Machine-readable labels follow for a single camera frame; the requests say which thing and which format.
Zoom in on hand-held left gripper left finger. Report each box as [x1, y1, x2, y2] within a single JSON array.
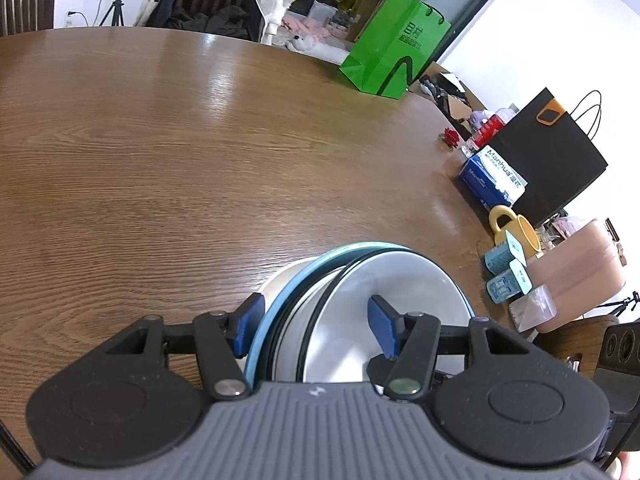
[[95, 292, 266, 402]]

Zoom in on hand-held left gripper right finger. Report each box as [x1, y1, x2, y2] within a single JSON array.
[[367, 295, 538, 402]]

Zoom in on blue bowl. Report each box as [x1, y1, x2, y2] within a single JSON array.
[[244, 241, 474, 392]]

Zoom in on white bowl black rim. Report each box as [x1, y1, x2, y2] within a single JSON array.
[[270, 250, 361, 386], [300, 251, 471, 386]]

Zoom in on cream plate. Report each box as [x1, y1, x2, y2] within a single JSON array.
[[254, 256, 323, 311]]

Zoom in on small black tripod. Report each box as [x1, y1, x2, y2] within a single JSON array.
[[596, 290, 640, 319]]

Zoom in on clear cotton swab box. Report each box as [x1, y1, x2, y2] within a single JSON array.
[[508, 283, 558, 334]]

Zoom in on pink container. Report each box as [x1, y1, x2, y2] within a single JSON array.
[[524, 218, 627, 334]]

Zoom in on small blue yogurt cup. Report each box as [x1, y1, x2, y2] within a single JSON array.
[[485, 259, 534, 305], [483, 231, 527, 277]]

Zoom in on yellow mug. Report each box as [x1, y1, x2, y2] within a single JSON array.
[[488, 204, 542, 257]]

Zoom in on blue tissue box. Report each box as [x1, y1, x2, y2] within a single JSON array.
[[458, 144, 529, 211]]

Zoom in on black paper bag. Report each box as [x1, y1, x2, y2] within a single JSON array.
[[481, 87, 610, 229]]

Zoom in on red label plastic bottle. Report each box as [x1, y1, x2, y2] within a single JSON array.
[[461, 104, 519, 157]]

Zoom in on cardboard box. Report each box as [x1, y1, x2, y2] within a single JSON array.
[[419, 72, 477, 137]]

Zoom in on green paper bag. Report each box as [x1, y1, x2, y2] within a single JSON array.
[[338, 0, 453, 100]]

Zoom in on pile of pink clothes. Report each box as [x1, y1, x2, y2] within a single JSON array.
[[281, 16, 334, 42]]

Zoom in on black garment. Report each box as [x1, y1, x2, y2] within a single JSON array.
[[164, 4, 252, 41]]

